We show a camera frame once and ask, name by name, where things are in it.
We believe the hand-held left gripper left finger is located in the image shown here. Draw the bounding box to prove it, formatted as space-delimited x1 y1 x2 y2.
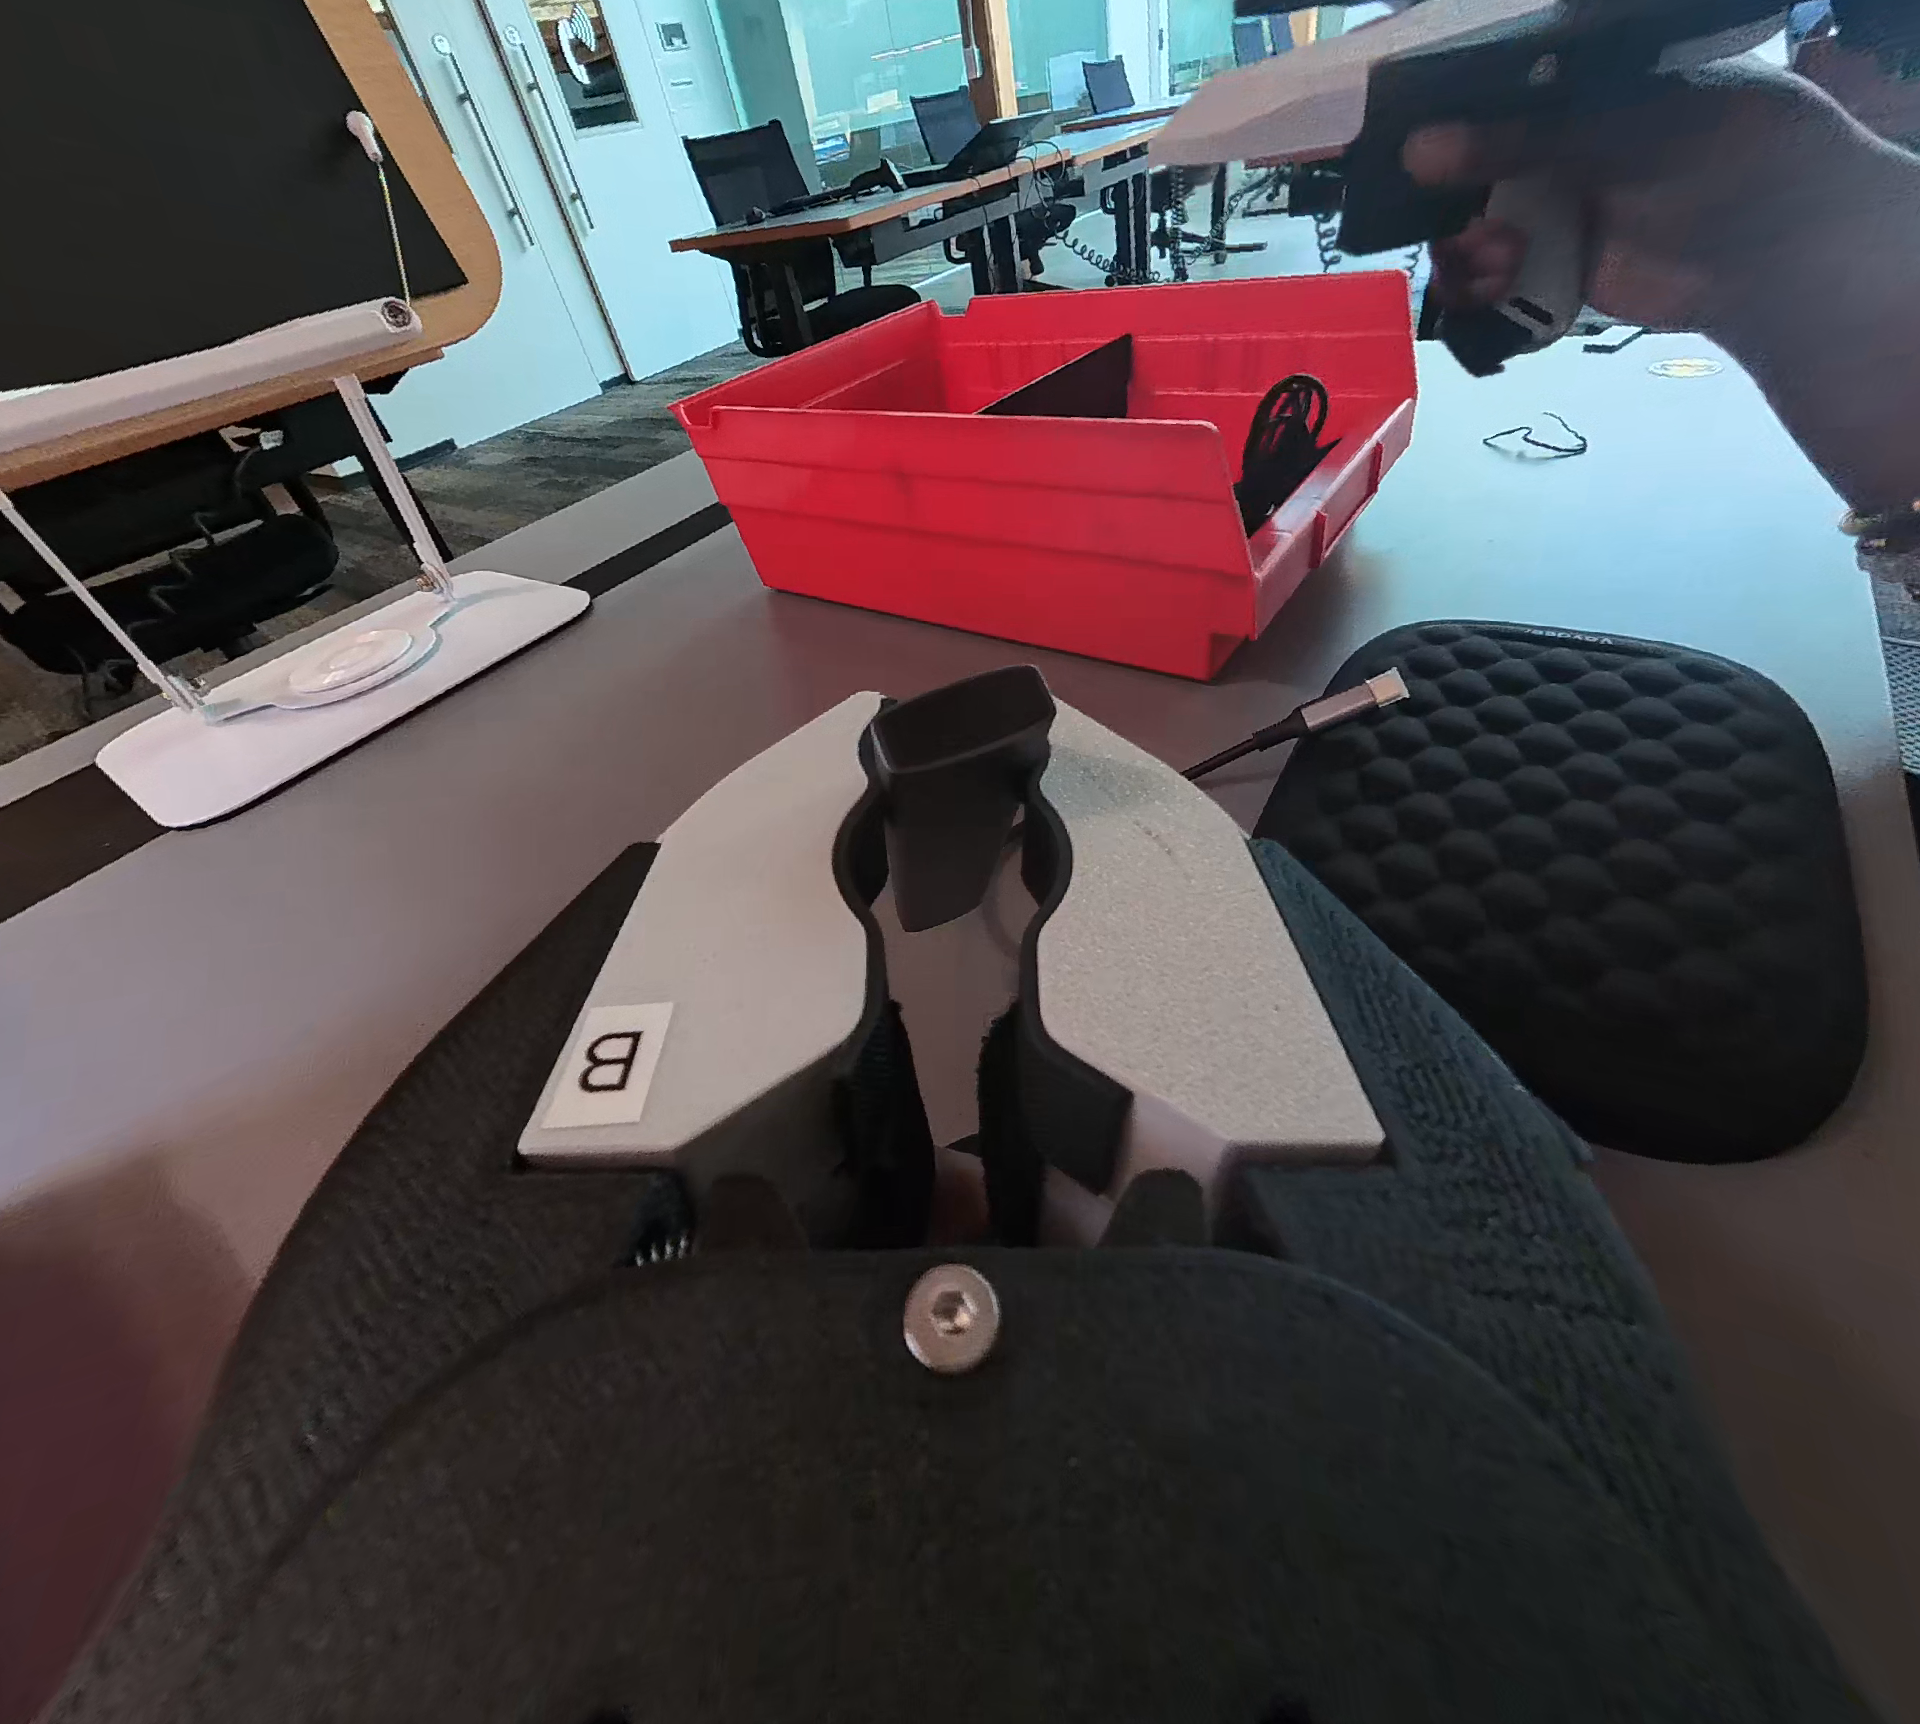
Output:
515 692 931 1253

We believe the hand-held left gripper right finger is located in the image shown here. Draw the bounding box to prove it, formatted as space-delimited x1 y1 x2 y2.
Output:
974 695 1390 1245

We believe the black cable with metal plug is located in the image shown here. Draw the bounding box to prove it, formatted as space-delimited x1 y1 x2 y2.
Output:
1181 670 1411 782

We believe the red plastic bin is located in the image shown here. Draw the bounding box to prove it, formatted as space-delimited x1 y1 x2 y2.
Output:
666 268 1419 684

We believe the person's right hand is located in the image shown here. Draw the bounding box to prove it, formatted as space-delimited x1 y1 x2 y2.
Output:
1401 50 1920 514

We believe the black honeycomb wrist rest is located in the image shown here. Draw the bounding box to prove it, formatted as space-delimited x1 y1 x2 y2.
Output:
1255 619 1870 1164

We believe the long wood-edged desk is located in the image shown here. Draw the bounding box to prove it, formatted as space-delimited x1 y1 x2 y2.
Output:
670 126 1187 255

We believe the white stand with clear legs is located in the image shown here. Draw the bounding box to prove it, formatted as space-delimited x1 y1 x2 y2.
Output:
0 110 591 829

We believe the black office chair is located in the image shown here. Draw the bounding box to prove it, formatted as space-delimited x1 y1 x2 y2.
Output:
0 464 340 675
681 118 924 353

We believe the white door with window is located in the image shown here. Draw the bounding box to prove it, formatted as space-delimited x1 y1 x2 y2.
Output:
401 0 639 394

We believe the black coiled cable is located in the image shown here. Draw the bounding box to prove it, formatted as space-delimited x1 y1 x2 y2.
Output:
1236 374 1343 537

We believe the black panel with wooden frame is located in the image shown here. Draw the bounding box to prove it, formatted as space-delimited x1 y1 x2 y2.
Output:
0 0 504 397

